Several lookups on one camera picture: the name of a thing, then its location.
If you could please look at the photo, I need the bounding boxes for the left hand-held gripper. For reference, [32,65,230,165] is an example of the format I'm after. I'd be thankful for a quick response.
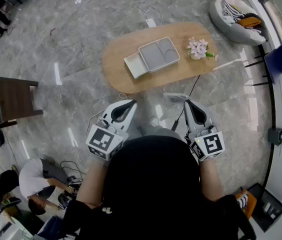
[85,99,138,162]

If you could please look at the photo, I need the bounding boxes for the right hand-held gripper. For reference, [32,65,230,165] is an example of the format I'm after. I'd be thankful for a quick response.
[183,100,226,162]

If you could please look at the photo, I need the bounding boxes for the white plastic compartment tray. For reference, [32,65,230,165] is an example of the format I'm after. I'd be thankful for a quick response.
[123,36,181,80]

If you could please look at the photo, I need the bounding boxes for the person's right forearm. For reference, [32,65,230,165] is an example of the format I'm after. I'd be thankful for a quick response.
[198,156,226,202]

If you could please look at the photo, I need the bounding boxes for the person's left forearm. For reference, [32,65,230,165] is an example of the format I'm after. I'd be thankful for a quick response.
[75,155,112,210]

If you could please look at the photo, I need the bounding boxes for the orange box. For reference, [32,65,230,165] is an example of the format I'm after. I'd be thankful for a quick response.
[235,189,258,220]

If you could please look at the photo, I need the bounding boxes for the person's grey trousers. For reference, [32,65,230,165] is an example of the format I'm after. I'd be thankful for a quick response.
[137,125,185,142]

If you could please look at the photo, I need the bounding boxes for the oval wooden table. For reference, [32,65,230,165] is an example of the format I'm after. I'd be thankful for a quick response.
[101,21,219,95]

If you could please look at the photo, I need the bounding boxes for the pink flowers in pot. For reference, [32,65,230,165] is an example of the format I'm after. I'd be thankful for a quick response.
[186,36,219,61]

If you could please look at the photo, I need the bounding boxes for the person's black shirt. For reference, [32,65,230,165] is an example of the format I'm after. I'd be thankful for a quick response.
[60,135,257,240]

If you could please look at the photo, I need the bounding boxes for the grey beanbag chair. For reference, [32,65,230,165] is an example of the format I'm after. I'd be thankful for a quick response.
[208,0,269,46]

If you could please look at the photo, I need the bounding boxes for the dark wooden cabinet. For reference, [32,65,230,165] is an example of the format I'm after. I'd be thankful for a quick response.
[0,76,44,133]

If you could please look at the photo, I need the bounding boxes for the orange cushion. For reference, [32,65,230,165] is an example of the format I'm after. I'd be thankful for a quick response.
[237,16,262,28]

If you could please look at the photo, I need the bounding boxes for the black open case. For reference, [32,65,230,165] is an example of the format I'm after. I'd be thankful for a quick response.
[247,182,282,233]

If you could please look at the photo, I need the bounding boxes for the black-and-white striped cloth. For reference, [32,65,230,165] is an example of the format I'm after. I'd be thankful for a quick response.
[220,0,246,25]

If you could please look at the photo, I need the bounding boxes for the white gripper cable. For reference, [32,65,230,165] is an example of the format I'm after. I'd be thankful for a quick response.
[85,92,130,138]

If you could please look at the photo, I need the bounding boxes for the black device with cables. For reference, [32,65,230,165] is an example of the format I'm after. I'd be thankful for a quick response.
[57,175,83,210]

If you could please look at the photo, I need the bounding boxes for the white power cable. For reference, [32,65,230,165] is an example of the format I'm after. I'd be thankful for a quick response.
[137,0,164,25]

